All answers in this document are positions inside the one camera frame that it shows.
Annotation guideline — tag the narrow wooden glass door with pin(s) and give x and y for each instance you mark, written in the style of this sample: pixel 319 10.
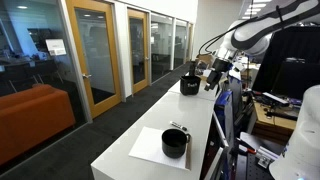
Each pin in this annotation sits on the narrow wooden glass door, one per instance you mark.
pixel 137 50

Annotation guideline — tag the black marker pen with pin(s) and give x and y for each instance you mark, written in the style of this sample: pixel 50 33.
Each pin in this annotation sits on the black marker pen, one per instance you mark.
pixel 178 125

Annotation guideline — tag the black curtain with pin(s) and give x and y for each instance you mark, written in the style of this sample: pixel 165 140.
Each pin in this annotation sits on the black curtain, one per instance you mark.
pixel 286 60

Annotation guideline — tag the blue machine box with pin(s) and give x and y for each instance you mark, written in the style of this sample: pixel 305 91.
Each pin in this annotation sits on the blue machine box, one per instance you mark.
pixel 224 113

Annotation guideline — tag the wooden desk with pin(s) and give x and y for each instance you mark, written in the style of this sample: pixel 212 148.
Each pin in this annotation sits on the wooden desk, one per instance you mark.
pixel 273 123

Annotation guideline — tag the white sign behind glass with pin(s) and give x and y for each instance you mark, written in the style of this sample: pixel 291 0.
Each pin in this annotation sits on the white sign behind glass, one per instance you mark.
pixel 56 47

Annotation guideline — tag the grey power strip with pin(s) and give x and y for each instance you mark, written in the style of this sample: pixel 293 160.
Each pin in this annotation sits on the grey power strip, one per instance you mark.
pixel 275 98

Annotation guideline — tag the white notepad with brown backing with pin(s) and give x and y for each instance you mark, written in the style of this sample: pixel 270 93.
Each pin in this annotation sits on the white notepad with brown backing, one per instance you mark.
pixel 148 145

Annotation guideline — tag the large wooden glass door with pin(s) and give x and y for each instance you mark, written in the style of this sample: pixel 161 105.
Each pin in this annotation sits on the large wooden glass door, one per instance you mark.
pixel 95 50

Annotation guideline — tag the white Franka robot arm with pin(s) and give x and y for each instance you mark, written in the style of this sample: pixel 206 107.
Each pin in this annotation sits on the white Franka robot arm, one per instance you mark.
pixel 253 36

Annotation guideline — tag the orange sofa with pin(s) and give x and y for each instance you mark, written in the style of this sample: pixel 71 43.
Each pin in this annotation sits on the orange sofa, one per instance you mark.
pixel 31 116

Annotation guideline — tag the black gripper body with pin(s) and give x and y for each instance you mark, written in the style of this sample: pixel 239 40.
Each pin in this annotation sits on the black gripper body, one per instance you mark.
pixel 217 71

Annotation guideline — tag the cardboard box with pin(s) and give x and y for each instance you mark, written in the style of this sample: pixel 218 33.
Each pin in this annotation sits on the cardboard box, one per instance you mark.
pixel 204 60

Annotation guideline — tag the black bottle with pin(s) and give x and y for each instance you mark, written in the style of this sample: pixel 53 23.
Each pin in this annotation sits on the black bottle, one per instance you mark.
pixel 192 68

